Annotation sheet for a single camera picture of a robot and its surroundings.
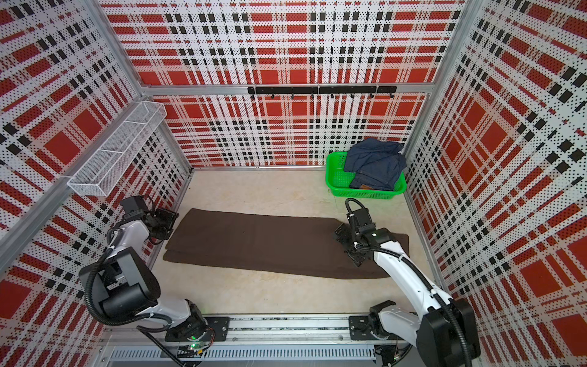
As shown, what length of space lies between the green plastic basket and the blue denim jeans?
0.09 ft

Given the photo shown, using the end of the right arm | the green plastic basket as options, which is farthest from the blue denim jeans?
the end of the right arm

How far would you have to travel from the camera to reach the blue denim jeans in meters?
1.13

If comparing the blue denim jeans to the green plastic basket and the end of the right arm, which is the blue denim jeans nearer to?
the green plastic basket

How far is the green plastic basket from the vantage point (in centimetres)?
107
